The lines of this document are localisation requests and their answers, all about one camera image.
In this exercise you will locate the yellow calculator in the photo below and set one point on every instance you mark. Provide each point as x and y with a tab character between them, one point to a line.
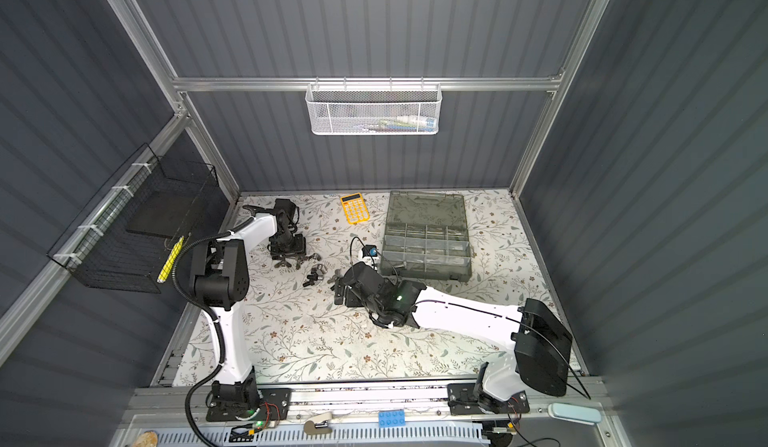
355	208

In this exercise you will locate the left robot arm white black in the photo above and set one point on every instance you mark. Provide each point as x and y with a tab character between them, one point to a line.
219	281

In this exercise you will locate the pile of screws and wingnuts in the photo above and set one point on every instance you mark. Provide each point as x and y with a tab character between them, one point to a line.
317	273

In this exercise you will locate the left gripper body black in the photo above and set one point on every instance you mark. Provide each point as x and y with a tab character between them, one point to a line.
288	246

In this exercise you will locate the blue toy brick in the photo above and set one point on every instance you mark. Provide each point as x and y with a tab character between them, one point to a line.
391	418

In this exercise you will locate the white wire mesh basket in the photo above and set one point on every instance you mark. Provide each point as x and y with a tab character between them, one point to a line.
390	110

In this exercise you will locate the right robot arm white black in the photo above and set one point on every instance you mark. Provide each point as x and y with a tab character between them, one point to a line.
535	345

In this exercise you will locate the floral patterned table mat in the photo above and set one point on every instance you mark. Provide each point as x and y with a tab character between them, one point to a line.
294	332

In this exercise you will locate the light blue oblong case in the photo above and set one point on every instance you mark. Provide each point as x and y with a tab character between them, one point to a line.
575	413

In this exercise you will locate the green transparent compartment organizer box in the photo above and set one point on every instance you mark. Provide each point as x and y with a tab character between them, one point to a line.
426	236

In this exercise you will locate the black wire mesh basket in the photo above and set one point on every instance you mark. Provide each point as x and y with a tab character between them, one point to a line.
124	241

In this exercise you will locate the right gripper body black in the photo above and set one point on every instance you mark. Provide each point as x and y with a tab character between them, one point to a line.
351	299

